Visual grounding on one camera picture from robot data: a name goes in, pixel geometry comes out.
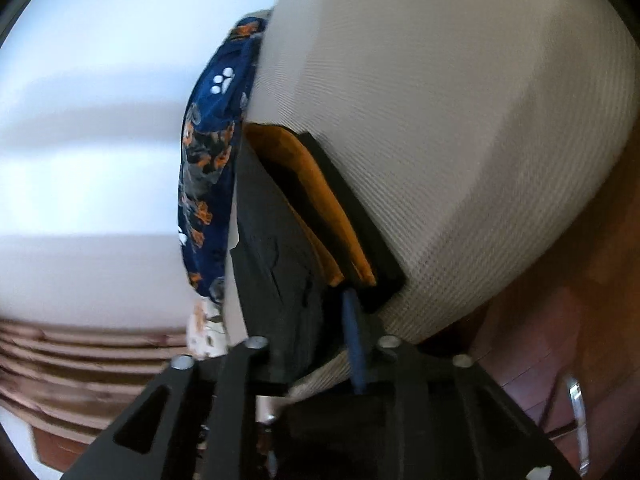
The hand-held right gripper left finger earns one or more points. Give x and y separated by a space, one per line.
240 385

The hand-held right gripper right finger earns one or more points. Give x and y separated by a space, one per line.
355 340

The beige bed mattress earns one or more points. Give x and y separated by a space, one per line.
450 135

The black pants with orange lining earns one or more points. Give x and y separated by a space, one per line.
280 260

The blue dog print blanket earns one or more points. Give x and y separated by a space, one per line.
210 110

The beige pleated curtain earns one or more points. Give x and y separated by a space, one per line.
75 360

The white floral pillow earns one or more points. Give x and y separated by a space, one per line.
205 330

